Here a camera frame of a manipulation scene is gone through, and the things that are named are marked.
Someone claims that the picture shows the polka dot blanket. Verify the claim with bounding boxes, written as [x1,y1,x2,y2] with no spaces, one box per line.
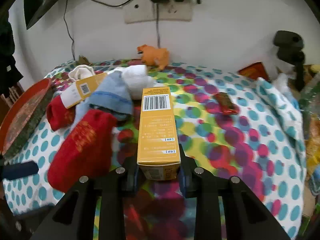
[4,59,308,240]

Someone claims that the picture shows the white plastic bag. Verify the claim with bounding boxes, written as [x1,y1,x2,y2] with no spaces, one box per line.
[272,67,293,93]

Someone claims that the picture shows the yellow snack packet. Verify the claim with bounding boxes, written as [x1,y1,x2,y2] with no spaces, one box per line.
[303,120,320,179]

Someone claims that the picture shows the red round tray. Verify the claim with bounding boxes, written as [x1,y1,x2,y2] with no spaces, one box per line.
[0,78,54,159]

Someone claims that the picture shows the white sock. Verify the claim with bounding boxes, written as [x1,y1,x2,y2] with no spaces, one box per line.
[68,65,96,82]
[117,65,148,83]
[126,76,155,101]

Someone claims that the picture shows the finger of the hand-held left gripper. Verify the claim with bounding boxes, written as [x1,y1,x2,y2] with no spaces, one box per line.
[1,160,38,180]

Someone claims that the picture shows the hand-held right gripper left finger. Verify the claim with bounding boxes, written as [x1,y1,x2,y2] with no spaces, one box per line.
[30,155,140,240]

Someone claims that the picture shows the black stand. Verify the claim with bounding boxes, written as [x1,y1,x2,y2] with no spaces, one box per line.
[273,30,306,92]

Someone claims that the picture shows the white wall outlet panel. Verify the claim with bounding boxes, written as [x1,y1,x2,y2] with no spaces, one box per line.
[124,0,193,25]

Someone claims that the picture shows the polka dot pillow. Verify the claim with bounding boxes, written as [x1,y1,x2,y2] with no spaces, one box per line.
[256,77,304,143]

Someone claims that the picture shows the wooden chair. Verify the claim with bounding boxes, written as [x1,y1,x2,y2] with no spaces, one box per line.
[0,80,25,112]

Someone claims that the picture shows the red box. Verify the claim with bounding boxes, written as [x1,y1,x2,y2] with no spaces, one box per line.
[237,62,270,82]

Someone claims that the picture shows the brown cardboard piece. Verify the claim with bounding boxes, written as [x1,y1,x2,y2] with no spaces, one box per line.
[77,55,91,66]

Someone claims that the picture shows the red sock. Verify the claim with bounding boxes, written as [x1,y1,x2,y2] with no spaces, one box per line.
[47,110,118,193]
[46,95,76,131]

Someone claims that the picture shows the blue sock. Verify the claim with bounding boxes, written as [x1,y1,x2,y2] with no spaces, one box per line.
[89,71,134,121]
[74,100,92,130]

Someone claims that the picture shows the dark hanging clothes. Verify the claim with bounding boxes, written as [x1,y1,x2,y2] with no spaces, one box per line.
[0,17,24,94]

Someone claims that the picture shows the red snack packet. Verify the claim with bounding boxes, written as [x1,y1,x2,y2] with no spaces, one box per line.
[214,92,241,116]

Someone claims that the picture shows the black power cable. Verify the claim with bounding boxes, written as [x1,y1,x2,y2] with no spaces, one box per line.
[63,0,76,61]

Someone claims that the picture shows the yellow medicine box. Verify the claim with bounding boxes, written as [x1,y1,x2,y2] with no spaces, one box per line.
[137,86,181,181]
[61,73,108,109]

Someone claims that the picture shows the orange toy tiger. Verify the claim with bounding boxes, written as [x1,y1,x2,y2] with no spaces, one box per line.
[137,44,170,71]

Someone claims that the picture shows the clear green bottle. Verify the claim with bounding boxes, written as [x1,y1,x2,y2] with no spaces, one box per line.
[299,80,320,114]

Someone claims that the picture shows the black television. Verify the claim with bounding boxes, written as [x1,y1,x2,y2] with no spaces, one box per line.
[24,0,83,30]

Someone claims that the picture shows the black adapter cable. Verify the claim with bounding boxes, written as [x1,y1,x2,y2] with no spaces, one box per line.
[155,2,161,48]

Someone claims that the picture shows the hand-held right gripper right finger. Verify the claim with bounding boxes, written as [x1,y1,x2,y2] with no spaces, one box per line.
[178,147,292,240]

